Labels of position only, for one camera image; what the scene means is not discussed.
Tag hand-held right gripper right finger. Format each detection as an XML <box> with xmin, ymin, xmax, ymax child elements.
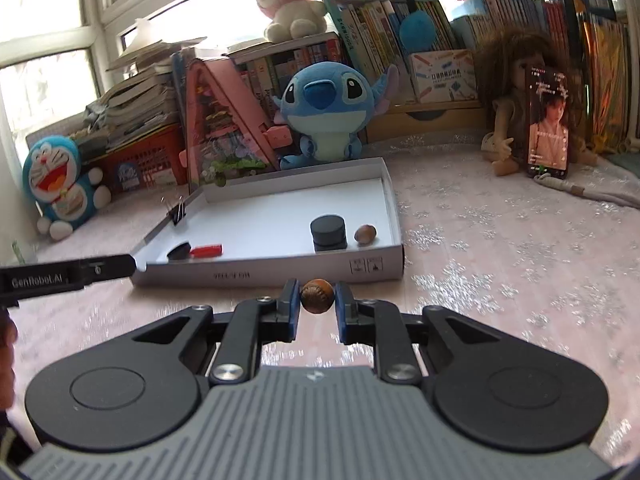
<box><xmin>335</xmin><ymin>282</ymin><xmax>501</xmax><ymax>385</ymax></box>

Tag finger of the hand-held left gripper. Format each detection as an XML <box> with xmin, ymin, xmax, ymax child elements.
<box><xmin>79</xmin><ymin>254</ymin><xmax>137</xmax><ymax>286</ymax></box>

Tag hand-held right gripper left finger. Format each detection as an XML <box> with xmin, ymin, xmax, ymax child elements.
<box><xmin>134</xmin><ymin>278</ymin><xmax>301</xmax><ymax>386</ymax></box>

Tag black toy pan red handle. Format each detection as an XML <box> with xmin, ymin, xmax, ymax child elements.
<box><xmin>166</xmin><ymin>241</ymin><xmax>223</xmax><ymax>264</ymax></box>

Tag white cardboard box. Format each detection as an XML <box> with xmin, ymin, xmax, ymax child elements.
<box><xmin>131</xmin><ymin>156</ymin><xmax>405</xmax><ymax>288</ymax></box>

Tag small black binder clip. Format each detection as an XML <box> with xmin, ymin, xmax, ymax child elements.
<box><xmin>161</xmin><ymin>196</ymin><xmax>187</xmax><ymax>226</ymax></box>

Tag blue robot cat plush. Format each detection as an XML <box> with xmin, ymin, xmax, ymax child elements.
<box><xmin>22</xmin><ymin>135</ymin><xmax>112</xmax><ymax>241</ymax></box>

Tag red plastic basket with label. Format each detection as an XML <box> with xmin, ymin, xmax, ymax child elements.
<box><xmin>82</xmin><ymin>124</ymin><xmax>188</xmax><ymax>196</ymax></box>

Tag stack of magazines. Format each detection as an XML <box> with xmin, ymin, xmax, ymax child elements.
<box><xmin>85</xmin><ymin>35</ymin><xmax>208</xmax><ymax>151</ymax></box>

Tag pink triangular miniature house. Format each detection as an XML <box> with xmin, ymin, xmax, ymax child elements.
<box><xmin>180</xmin><ymin>57</ymin><xmax>293</xmax><ymax>188</ymax></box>

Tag blue alien plush toy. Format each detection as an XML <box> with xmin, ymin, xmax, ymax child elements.
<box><xmin>272</xmin><ymin>61</ymin><xmax>399</xmax><ymax>171</ymax></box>

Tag wooden drawer box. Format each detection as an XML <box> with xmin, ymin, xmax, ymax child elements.
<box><xmin>365</xmin><ymin>100</ymin><xmax>488</xmax><ymax>143</ymax></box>

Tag window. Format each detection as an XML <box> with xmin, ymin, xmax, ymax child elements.
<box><xmin>0</xmin><ymin>0</ymin><xmax>266</xmax><ymax>161</ymax></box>

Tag white printer carton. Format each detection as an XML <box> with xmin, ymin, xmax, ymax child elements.
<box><xmin>407</xmin><ymin>50</ymin><xmax>477</xmax><ymax>104</ymax></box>

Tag smartphone with lit screen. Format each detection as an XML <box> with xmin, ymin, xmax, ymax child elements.
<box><xmin>525</xmin><ymin>65</ymin><xmax>571</xmax><ymax>180</ymax></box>

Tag brown-haired doll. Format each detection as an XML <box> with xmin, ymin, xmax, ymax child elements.
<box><xmin>472</xmin><ymin>30</ymin><xmax>601</xmax><ymax>177</ymax></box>

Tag row of shelf books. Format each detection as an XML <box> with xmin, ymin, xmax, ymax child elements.
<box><xmin>227</xmin><ymin>0</ymin><xmax>640</xmax><ymax>153</ymax></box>

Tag beige braided phone strap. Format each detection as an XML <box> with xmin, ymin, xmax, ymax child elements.
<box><xmin>534</xmin><ymin>172</ymin><xmax>640</xmax><ymax>208</ymax></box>

